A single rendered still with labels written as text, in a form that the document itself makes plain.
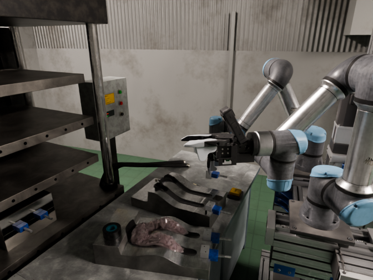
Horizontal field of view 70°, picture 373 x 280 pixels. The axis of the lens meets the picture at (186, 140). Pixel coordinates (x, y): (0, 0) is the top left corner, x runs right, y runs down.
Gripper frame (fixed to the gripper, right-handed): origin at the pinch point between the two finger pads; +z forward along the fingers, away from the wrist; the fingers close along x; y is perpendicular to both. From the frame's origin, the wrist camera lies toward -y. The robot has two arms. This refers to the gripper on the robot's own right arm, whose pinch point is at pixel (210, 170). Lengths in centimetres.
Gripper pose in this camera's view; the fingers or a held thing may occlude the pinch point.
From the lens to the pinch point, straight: 169.7
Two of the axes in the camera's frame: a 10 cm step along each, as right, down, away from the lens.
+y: 8.9, 1.6, -4.2
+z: 0.0, 9.4, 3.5
